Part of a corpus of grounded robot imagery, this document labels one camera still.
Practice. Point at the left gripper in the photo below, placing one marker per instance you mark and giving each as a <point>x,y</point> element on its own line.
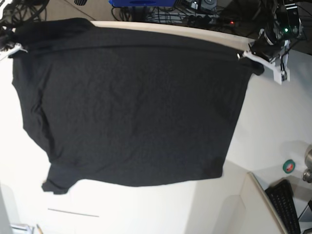
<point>269,45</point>

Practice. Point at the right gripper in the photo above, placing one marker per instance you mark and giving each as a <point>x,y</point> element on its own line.
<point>6,39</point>

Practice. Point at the black t-shirt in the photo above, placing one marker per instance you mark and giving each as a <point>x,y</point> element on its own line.
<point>127,107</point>

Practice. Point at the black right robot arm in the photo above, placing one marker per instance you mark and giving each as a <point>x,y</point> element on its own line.
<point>17,13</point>

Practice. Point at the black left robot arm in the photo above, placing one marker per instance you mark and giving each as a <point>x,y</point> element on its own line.
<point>283,24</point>

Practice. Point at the blue box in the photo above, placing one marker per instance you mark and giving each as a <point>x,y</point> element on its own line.
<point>152,3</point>

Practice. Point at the green tape roll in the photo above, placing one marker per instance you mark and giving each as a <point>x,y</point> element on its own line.
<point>289,166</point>

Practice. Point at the silver metal cylinder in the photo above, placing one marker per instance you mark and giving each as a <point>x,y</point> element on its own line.
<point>307,174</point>

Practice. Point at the black keyboard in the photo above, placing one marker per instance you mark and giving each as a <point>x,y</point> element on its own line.
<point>281,197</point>

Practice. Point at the beige partition panel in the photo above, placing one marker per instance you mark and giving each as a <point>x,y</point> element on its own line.
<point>260,215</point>

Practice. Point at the pencil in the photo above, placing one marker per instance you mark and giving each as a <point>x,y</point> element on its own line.
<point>39,229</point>

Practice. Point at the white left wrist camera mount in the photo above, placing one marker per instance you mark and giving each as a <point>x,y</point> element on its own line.
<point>281,73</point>

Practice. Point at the white cable grommet plate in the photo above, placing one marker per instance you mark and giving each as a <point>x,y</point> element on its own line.
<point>65,220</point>

